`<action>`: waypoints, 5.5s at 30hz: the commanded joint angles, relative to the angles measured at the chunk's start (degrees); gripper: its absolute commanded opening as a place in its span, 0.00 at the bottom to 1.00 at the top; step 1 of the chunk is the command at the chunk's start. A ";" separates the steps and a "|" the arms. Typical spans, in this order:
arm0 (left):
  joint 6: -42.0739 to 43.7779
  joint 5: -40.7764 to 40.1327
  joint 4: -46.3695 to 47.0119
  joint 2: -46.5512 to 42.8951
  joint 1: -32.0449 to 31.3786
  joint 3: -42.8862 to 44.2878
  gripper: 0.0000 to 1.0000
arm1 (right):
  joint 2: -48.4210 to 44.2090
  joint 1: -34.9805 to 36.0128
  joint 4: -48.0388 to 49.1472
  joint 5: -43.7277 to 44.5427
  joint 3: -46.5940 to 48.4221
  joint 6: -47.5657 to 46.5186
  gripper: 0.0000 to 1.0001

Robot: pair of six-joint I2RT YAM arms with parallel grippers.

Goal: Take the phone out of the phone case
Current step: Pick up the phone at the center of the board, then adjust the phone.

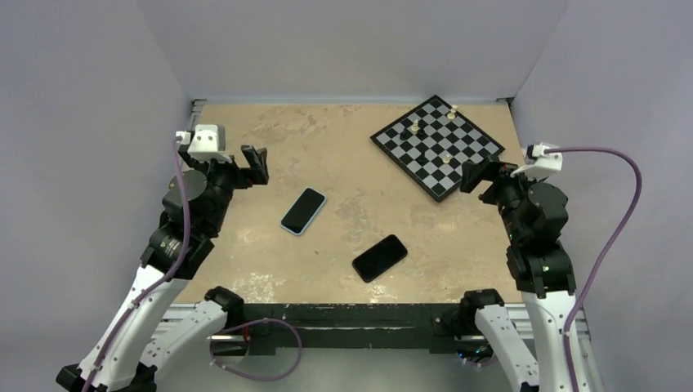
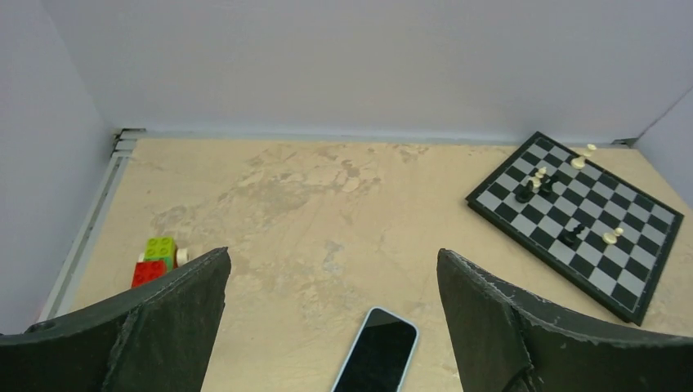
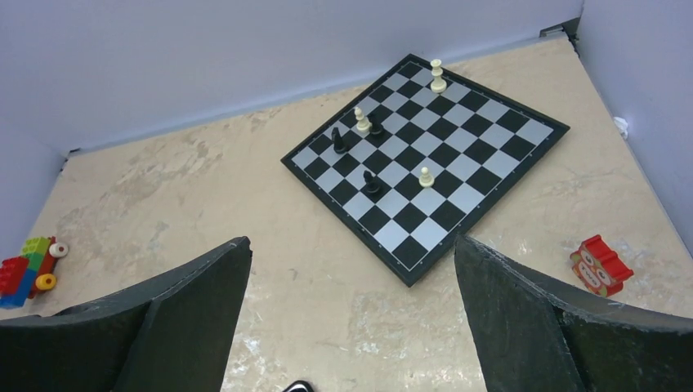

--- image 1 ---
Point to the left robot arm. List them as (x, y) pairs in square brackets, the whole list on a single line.
[(129, 356)]

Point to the black white chessboard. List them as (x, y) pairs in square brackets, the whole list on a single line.
[(437, 136)]

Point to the black chess piece lower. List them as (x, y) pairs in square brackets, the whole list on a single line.
[(422, 160)]

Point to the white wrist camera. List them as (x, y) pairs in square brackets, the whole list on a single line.
[(205, 144), (540, 162)]

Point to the light blue phone case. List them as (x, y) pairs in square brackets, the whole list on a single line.
[(295, 230)]

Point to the white chess piece far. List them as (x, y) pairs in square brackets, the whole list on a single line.
[(452, 114)]

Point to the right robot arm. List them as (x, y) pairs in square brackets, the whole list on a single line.
[(533, 214)]

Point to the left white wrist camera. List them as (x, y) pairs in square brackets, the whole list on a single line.
[(205, 144)]

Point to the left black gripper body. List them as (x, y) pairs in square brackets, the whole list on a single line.
[(225, 176)]

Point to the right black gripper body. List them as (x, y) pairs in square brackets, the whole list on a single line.
[(508, 189)]

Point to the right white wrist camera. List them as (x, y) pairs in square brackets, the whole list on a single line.
[(540, 162)]

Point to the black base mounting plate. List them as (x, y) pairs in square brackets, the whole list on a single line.
[(436, 328)]

